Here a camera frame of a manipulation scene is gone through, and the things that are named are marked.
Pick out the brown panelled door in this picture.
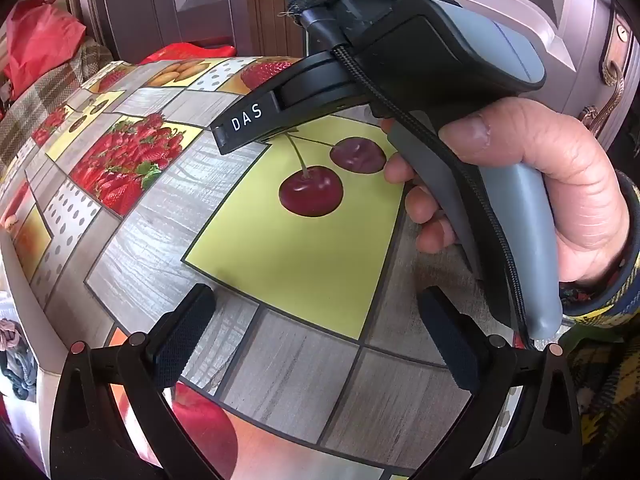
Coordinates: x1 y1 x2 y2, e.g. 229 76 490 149
65 0 640 161

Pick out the fruit print tablecloth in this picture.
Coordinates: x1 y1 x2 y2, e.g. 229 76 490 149
0 55 576 480

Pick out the teal knitted cloth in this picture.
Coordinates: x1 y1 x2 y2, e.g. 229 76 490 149
0 350 40 400

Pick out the crumpled red plastic bag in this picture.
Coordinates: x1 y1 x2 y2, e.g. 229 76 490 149
139 42 237 66

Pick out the bronze door handle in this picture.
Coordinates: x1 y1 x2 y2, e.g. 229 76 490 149
580 10 638 136

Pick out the person's yellow plaid jacket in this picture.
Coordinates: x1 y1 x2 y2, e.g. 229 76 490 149
560 322 640 466

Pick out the pink patterned scrunchie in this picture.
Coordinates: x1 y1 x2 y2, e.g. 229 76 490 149
0 319 23 358

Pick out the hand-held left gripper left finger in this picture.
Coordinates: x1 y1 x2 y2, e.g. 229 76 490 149
49 283 221 480

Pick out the person's right hand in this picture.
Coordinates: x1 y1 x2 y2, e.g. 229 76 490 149
379 97 632 286

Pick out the large red plastic bag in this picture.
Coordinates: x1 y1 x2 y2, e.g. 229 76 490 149
5 0 88 98

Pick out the plaid blanket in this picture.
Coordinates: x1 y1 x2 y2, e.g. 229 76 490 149
0 40 121 171

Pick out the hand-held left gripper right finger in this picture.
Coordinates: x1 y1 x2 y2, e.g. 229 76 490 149
416 285 583 480

